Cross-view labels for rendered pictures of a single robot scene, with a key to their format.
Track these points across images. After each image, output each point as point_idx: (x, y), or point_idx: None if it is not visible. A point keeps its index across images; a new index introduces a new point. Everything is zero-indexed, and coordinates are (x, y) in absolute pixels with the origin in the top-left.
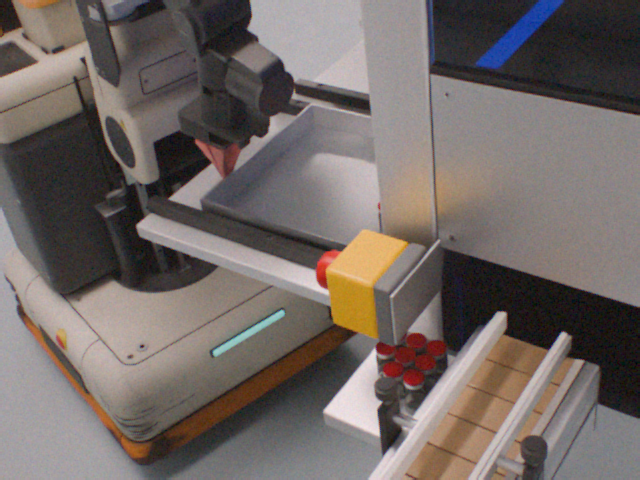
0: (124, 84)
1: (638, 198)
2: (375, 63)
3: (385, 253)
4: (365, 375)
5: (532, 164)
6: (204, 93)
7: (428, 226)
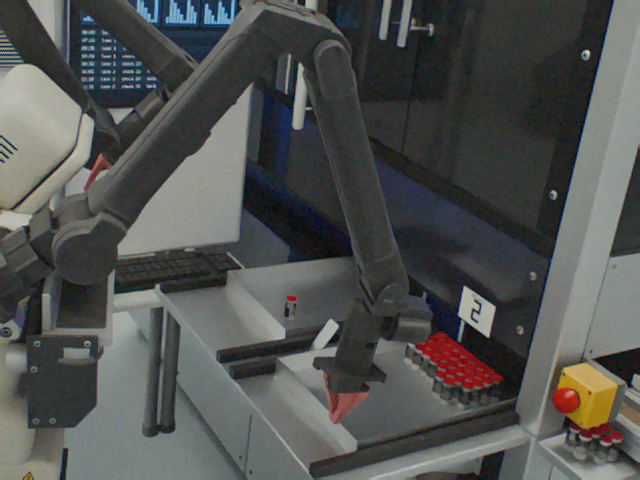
0: (35, 430)
1: None
2: (586, 261)
3: (592, 371)
4: (572, 462)
5: (639, 288)
6: (365, 349)
7: (581, 351)
